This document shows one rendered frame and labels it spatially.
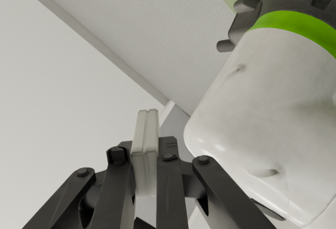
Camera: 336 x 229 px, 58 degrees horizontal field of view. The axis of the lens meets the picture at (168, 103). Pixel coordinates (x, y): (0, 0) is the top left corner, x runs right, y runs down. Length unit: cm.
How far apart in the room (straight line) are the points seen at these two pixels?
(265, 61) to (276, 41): 3
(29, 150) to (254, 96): 296
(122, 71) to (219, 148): 311
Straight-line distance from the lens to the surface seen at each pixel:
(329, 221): 33
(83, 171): 16
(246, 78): 32
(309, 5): 38
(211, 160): 16
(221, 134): 30
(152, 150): 17
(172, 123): 360
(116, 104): 334
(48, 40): 324
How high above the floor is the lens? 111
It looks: 17 degrees down
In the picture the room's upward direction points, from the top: 147 degrees counter-clockwise
